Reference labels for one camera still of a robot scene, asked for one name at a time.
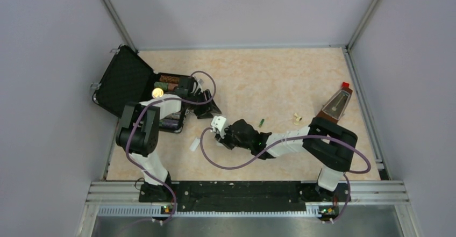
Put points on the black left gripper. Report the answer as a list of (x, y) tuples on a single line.
[(204, 112)]

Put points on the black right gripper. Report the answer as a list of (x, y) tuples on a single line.
[(225, 141)]

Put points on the white battery cover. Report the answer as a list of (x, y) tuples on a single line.
[(195, 144)]

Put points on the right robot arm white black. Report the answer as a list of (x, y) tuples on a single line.
[(329, 143)]

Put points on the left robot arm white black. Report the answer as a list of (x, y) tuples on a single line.
[(138, 130)]

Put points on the green AA battery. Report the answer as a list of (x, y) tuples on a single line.
[(261, 123)]

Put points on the purple poker chip stack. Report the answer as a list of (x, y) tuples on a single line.
[(171, 122)]

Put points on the yellow big blind chip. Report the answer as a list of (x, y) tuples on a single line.
[(157, 93)]

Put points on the brown poker chip stack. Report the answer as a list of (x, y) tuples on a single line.
[(171, 79)]

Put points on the cream chess piece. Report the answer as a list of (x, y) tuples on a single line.
[(297, 119)]

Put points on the black poker chip case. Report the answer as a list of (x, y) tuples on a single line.
[(128, 78)]

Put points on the brown wooden metronome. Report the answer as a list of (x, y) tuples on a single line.
[(333, 110)]

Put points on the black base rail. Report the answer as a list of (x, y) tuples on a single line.
[(243, 196)]

